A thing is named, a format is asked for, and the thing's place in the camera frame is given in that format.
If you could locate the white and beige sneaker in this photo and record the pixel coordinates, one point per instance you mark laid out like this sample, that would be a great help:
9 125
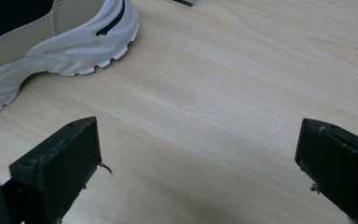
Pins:
74 49

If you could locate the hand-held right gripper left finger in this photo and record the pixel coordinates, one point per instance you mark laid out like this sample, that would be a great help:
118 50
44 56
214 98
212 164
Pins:
59 161

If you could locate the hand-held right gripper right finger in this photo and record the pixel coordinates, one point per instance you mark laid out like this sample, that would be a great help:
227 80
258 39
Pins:
338 161

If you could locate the grey metal shoe rack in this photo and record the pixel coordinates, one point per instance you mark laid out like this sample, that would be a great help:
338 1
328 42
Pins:
185 2

